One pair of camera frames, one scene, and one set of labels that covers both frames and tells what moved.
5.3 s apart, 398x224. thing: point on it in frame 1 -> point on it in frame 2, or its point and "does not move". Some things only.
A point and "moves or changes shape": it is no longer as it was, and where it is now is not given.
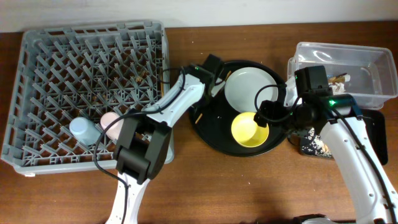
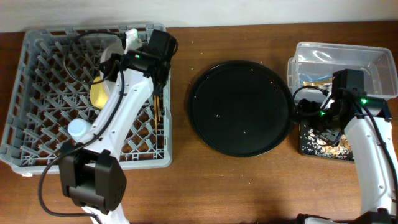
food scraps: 313,145 does not move
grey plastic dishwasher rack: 67,71 does not move
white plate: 242,84 -> 112,48
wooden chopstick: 229,73 moves or changes shape
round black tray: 211,120 does not move
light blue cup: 85,130 does not move
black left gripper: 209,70 -> 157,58
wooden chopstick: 199,118 moves or changes shape
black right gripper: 265,108 -> 311,106
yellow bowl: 245,132 -> 99,93
